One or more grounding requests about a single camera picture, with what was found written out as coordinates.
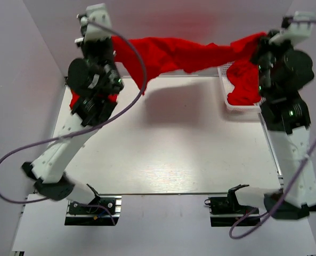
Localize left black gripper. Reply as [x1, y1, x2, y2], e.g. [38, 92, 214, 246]
[75, 30, 124, 92]

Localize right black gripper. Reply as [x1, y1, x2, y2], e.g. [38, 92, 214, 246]
[247, 30, 295, 98]

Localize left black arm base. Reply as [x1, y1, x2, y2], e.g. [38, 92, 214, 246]
[64, 185, 122, 227]

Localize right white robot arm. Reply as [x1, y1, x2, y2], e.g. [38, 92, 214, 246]
[250, 30, 316, 220]

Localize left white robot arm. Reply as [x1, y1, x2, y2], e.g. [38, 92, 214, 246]
[21, 38, 124, 213]

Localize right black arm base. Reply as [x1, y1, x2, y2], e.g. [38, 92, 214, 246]
[204, 185, 261, 227]

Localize red t shirts in basket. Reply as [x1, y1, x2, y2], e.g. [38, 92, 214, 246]
[226, 59, 261, 106]

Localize folded red t shirt stack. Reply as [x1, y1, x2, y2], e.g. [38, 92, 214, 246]
[69, 89, 118, 110]

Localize white plastic basket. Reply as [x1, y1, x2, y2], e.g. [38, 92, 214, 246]
[217, 62, 264, 113]

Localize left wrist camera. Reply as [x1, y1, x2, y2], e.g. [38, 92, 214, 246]
[75, 3, 111, 43]

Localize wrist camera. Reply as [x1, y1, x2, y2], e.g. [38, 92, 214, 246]
[75, 3, 111, 43]
[269, 11, 315, 46]

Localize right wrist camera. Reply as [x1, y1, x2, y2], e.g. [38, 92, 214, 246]
[269, 11, 315, 46]

